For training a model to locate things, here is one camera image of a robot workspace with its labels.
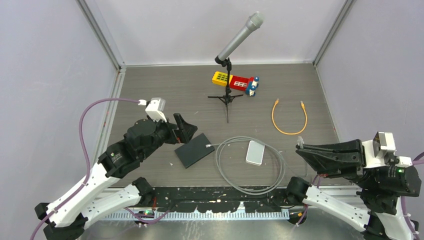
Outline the slotted cable duct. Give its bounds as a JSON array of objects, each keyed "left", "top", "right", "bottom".
[{"left": 101, "top": 209, "right": 290, "bottom": 222}]

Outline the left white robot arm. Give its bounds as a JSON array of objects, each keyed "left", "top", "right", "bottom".
[{"left": 35, "top": 113, "right": 198, "bottom": 240}]

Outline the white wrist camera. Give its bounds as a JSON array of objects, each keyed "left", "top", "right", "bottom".
[
  {"left": 145, "top": 97, "right": 168, "bottom": 123},
  {"left": 361, "top": 131, "right": 413, "bottom": 169}
]

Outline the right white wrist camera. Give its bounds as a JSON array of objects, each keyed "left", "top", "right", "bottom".
[{"left": 361, "top": 131, "right": 413, "bottom": 169}]

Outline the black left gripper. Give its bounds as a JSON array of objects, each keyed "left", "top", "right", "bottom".
[{"left": 140, "top": 113, "right": 197, "bottom": 160}]

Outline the yellow ethernet patch cable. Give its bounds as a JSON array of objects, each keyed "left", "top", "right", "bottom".
[{"left": 270, "top": 98, "right": 309, "bottom": 136}]

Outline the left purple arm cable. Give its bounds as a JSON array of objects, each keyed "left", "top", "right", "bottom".
[{"left": 29, "top": 97, "right": 147, "bottom": 240}]

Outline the grey handheld microphone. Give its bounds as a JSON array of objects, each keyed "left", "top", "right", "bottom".
[{"left": 214, "top": 11, "right": 265, "bottom": 66}]

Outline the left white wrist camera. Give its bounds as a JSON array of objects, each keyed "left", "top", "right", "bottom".
[{"left": 145, "top": 97, "right": 168, "bottom": 123}]

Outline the colourful toy block vehicle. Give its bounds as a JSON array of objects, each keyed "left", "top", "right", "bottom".
[{"left": 211, "top": 71, "right": 260, "bottom": 97}]

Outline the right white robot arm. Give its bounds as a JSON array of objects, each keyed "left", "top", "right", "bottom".
[{"left": 285, "top": 139, "right": 422, "bottom": 240}]

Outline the black microphone tripod stand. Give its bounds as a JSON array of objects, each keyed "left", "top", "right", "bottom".
[{"left": 208, "top": 56, "right": 243, "bottom": 123}]

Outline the black network switch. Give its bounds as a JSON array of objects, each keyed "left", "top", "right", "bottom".
[{"left": 174, "top": 133, "right": 215, "bottom": 169}]

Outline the grey ethernet cable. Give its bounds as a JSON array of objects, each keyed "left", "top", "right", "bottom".
[{"left": 205, "top": 135, "right": 307, "bottom": 196}]

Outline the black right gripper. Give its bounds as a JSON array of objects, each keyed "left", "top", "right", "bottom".
[{"left": 292, "top": 134, "right": 377, "bottom": 187}]

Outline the white network switch box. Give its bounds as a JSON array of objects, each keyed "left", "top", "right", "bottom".
[{"left": 245, "top": 140, "right": 265, "bottom": 166}]

